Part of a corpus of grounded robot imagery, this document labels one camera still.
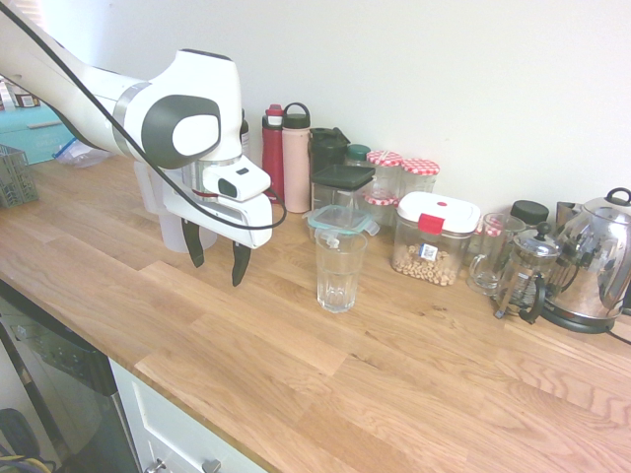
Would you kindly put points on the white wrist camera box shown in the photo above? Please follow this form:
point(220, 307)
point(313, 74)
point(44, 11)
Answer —
point(236, 180)

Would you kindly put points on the glass container with teal lid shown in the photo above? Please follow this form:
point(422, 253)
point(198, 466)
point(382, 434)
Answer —
point(340, 219)

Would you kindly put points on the glass French press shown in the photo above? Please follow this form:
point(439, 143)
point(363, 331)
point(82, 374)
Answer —
point(530, 276)

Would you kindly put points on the clear drinking glass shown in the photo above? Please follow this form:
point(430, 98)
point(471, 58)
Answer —
point(340, 290)

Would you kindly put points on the small yoghurt cup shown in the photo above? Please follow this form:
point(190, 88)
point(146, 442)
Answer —
point(24, 101)

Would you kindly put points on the small jar with checkered lid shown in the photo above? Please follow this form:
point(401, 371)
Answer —
point(382, 201)

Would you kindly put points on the translucent pitcher with blue lid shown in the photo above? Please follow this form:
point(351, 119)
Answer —
point(170, 231)

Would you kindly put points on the glass jar with green lid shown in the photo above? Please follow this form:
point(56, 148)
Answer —
point(357, 153)

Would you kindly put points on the clear container with dark lid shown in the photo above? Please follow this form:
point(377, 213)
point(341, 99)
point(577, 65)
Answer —
point(340, 176)

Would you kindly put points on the cereal container with white lid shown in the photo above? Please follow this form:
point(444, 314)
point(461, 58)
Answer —
point(434, 207)

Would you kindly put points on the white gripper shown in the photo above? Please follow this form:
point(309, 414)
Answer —
point(259, 214)

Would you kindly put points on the jar with red checkered lid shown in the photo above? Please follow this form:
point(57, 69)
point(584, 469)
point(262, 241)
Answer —
point(384, 160)
point(419, 167)
point(493, 227)

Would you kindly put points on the pink bottle with black lid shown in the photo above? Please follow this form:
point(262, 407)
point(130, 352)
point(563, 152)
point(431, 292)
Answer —
point(296, 172)

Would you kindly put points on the grey plastic cutlery basket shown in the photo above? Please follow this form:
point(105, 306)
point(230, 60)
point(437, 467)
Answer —
point(17, 182)

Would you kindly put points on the clear zip bag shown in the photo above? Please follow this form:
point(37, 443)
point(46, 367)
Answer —
point(79, 156)

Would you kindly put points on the white cabinet drawer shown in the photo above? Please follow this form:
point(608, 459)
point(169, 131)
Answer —
point(167, 428)

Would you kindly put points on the clear glass mug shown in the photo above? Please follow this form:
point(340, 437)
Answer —
point(485, 281)

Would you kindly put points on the stainless steel electric kettle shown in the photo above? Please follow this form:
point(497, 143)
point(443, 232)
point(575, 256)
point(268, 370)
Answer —
point(591, 266)

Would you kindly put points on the red water bottle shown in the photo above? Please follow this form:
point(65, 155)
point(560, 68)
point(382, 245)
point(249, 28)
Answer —
point(272, 162)

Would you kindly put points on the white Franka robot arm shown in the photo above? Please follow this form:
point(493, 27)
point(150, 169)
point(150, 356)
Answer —
point(207, 79)

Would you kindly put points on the black dishwasher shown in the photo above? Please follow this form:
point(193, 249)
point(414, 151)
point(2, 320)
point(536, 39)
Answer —
point(64, 374)

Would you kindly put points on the glass jar with black lid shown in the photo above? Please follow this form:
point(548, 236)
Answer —
point(530, 211)

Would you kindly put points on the teal bread box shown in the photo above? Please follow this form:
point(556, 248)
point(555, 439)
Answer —
point(29, 143)

